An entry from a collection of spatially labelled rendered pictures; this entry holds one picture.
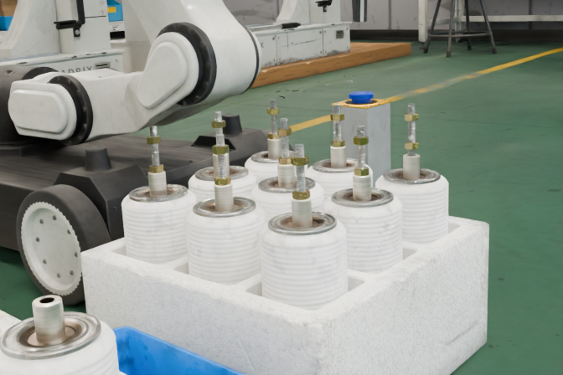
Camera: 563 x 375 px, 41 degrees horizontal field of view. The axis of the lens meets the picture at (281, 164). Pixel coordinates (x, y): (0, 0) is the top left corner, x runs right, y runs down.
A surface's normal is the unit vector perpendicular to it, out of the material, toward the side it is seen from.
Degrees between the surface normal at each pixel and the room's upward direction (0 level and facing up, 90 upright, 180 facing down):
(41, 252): 90
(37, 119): 90
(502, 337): 0
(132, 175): 45
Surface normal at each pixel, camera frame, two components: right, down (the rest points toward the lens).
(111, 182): 0.54, -0.61
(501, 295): -0.04, -0.97
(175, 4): -0.60, 0.21
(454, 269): 0.77, 0.11
